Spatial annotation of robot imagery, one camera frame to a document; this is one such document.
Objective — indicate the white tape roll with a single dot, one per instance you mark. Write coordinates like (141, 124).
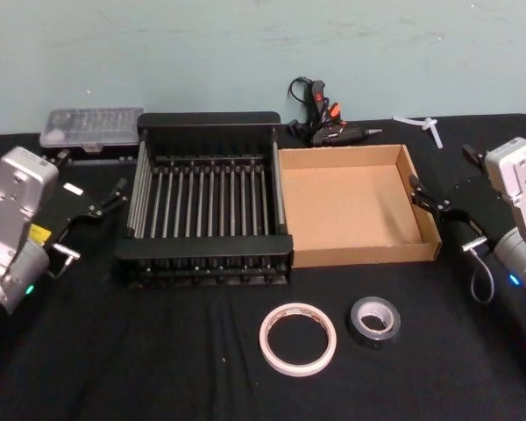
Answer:
(265, 346)

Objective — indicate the black rack with steel bars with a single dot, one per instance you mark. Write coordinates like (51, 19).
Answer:
(201, 248)

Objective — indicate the clear plastic case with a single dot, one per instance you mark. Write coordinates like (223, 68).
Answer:
(92, 125)

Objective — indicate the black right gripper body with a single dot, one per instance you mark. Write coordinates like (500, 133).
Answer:
(478, 201)

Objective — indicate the black table cloth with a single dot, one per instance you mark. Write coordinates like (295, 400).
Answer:
(158, 351)

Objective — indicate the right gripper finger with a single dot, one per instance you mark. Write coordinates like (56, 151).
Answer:
(425, 196)
(474, 154)

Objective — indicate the shallow brown cardboard tray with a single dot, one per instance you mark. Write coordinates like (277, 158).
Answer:
(346, 206)

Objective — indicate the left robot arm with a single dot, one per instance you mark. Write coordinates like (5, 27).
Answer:
(17, 184)

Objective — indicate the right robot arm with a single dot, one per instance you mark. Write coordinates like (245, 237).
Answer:
(517, 166)

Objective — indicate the white three-armed plastic piece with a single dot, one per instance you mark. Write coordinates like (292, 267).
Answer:
(430, 126)

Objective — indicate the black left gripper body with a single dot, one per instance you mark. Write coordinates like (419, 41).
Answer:
(68, 204)

